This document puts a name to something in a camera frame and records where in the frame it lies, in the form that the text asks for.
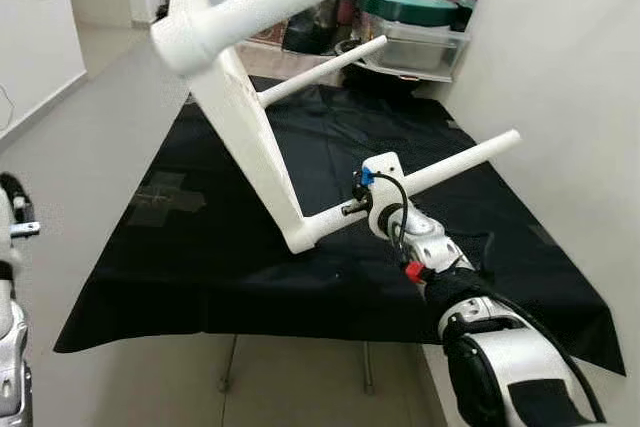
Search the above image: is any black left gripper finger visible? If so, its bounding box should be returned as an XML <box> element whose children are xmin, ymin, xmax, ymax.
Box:
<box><xmin>0</xmin><ymin>173</ymin><xmax>37</xmax><ymax>225</ymax></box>

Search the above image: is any black tablecloth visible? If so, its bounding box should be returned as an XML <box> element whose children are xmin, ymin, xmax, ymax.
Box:
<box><xmin>55</xmin><ymin>75</ymin><xmax>626</xmax><ymax>376</ymax></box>

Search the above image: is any white plastic table top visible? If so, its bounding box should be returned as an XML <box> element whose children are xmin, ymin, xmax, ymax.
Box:
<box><xmin>150</xmin><ymin>0</ymin><xmax>331</xmax><ymax>254</ymax></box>

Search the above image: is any clear tape patch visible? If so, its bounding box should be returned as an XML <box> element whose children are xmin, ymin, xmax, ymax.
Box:
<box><xmin>127</xmin><ymin>171</ymin><xmax>207</xmax><ymax>229</ymax></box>

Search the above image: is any green lidded pot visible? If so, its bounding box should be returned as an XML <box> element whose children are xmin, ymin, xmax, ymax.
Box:
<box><xmin>357</xmin><ymin>0</ymin><xmax>461</xmax><ymax>29</ymax></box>

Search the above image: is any black glossy bag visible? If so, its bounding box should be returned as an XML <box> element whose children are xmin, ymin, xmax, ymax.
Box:
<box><xmin>282</xmin><ymin>0</ymin><xmax>343</xmax><ymax>56</ymax></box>

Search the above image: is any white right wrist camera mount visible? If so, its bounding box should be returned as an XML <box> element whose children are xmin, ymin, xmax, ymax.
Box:
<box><xmin>361</xmin><ymin>152</ymin><xmax>407</xmax><ymax>240</ymax></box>

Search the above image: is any clear plastic storage container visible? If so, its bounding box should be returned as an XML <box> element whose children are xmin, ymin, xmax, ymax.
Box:
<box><xmin>362</xmin><ymin>17</ymin><xmax>472</xmax><ymax>81</ymax></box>

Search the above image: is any grey metal table frame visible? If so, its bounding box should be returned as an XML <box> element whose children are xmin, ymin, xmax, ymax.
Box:
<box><xmin>219</xmin><ymin>335</ymin><xmax>377</xmax><ymax>396</ymax></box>

